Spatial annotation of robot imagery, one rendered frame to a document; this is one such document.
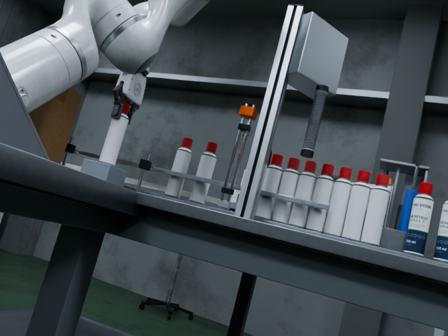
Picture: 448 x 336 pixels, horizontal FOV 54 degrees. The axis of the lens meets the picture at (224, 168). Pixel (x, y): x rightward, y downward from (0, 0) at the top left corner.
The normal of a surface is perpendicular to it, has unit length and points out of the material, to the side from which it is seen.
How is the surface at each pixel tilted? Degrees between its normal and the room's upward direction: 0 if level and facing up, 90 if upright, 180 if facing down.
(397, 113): 90
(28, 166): 90
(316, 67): 90
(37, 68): 78
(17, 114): 90
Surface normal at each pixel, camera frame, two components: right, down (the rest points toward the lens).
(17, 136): 0.87, 0.15
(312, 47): 0.58, 0.02
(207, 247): -0.29, -0.23
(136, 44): 0.33, 0.16
